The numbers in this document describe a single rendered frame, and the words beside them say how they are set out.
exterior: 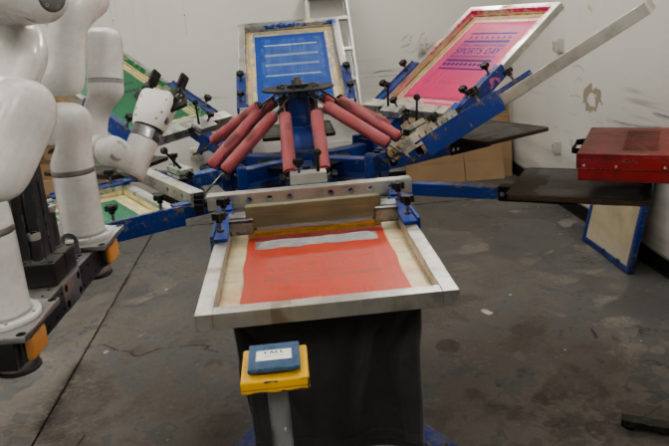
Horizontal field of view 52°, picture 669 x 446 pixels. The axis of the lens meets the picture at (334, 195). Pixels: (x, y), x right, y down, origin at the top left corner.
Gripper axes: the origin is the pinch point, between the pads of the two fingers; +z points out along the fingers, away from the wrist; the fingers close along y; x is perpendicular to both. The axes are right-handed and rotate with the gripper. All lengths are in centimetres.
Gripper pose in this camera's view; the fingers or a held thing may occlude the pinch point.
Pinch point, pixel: (169, 76)
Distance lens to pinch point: 186.6
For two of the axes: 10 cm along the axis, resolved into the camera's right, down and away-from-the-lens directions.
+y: -8.9, -1.8, 4.2
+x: 3.4, 3.4, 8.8
